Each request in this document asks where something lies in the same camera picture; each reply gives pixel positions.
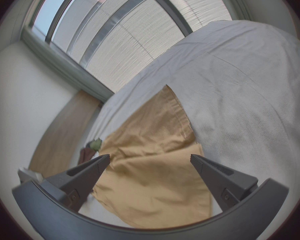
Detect tan shorts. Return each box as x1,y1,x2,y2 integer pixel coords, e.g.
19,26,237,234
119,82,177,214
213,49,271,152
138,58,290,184
92,84,213,229

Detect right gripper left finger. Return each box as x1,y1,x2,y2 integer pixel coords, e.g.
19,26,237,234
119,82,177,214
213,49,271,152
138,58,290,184
43,154,111,212

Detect grey-green curtain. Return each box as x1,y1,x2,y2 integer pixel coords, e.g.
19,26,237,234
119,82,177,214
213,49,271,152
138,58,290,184
221,0,255,22

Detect window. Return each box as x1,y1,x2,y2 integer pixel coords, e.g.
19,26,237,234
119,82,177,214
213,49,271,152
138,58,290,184
30,0,234,94

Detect bed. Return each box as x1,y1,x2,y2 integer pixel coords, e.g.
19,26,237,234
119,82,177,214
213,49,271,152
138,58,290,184
27,20,300,232

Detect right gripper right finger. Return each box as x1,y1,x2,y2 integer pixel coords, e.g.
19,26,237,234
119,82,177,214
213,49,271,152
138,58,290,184
191,154,259,212

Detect brown garment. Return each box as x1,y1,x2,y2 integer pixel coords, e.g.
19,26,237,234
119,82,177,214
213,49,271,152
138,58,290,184
77,148,97,166

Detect green garment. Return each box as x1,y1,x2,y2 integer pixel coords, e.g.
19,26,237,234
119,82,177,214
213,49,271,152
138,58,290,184
88,138,103,152

